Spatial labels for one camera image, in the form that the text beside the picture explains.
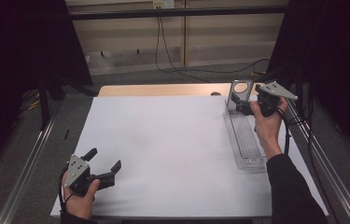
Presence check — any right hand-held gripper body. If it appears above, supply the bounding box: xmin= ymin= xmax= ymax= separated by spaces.
xmin=252 ymin=80 xmax=299 ymax=119

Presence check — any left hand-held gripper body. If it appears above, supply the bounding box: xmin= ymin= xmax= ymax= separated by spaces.
xmin=63 ymin=154 xmax=101 ymax=198

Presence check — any clear plastic box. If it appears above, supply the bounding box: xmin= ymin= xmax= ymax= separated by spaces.
xmin=222 ymin=98 xmax=269 ymax=171

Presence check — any person's left hand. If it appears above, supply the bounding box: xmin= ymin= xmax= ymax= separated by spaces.
xmin=61 ymin=172 xmax=102 ymax=220

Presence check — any person's right hand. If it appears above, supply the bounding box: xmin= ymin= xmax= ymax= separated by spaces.
xmin=249 ymin=96 xmax=290 ymax=161

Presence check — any black metal stand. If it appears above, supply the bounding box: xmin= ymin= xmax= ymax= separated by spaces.
xmin=36 ymin=77 xmax=51 ymax=131

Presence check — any black curtain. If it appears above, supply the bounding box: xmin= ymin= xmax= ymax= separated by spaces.
xmin=267 ymin=0 xmax=350 ymax=166
xmin=0 ymin=0 xmax=94 ymax=179

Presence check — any black horizontal bar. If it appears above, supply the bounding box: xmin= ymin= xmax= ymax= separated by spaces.
xmin=68 ymin=5 xmax=288 ymax=21

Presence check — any black floor cable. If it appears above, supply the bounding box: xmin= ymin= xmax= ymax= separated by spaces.
xmin=175 ymin=58 xmax=271 ymax=75

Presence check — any right hand-held gripper cable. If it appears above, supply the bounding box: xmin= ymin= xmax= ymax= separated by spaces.
xmin=276 ymin=106 xmax=292 ymax=156

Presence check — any aluminium floor rail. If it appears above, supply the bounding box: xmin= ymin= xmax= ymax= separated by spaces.
xmin=283 ymin=92 xmax=350 ymax=224
xmin=0 ymin=115 xmax=57 ymax=224

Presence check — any yellow cable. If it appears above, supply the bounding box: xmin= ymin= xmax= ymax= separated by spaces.
xmin=20 ymin=90 xmax=42 ymax=112

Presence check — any black hanging wall cable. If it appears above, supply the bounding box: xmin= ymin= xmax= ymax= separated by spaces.
xmin=154 ymin=16 xmax=210 ymax=84

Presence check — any white wall socket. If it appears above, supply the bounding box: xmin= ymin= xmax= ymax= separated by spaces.
xmin=152 ymin=0 xmax=175 ymax=9

